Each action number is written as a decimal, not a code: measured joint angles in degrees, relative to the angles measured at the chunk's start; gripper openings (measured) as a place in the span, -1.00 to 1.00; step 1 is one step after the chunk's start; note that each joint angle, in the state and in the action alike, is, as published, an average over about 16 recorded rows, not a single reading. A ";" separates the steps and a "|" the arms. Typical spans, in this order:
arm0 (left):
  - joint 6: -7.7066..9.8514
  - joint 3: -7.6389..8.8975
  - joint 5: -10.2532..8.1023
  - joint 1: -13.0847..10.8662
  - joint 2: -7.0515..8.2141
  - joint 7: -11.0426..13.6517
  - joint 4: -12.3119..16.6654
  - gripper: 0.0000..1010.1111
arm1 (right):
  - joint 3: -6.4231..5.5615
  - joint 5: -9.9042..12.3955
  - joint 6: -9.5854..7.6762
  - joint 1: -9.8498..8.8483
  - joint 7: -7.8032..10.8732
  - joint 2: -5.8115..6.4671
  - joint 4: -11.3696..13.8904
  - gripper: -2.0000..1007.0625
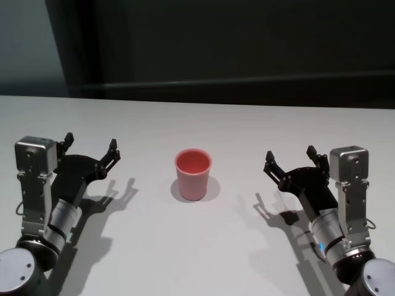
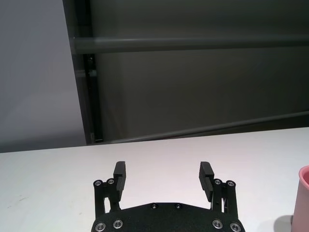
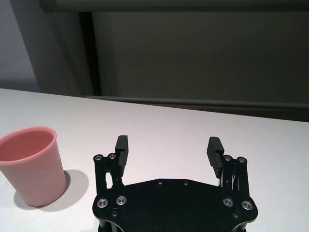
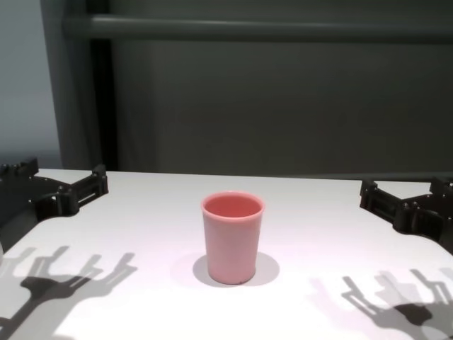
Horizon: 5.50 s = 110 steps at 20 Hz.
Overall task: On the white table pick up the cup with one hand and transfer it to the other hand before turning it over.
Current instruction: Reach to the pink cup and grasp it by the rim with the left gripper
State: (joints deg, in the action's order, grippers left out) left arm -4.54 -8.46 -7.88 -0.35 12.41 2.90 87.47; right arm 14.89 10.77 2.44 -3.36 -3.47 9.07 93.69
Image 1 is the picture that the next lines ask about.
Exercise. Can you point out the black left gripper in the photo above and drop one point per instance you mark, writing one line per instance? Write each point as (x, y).
(75, 172)

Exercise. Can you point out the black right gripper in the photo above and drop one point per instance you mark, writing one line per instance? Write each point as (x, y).
(311, 188)

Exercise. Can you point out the pink plastic cup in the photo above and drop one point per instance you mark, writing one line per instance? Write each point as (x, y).
(192, 182)

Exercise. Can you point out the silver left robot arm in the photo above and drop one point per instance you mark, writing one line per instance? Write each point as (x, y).
(60, 220)

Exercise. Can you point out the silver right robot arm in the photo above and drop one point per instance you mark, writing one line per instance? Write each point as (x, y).
(330, 228)

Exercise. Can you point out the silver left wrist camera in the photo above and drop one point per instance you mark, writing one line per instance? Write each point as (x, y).
(34, 160)

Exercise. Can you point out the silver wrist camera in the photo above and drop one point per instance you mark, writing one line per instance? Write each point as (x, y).
(350, 166)
(34, 160)

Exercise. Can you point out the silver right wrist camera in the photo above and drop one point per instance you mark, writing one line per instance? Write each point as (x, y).
(350, 166)

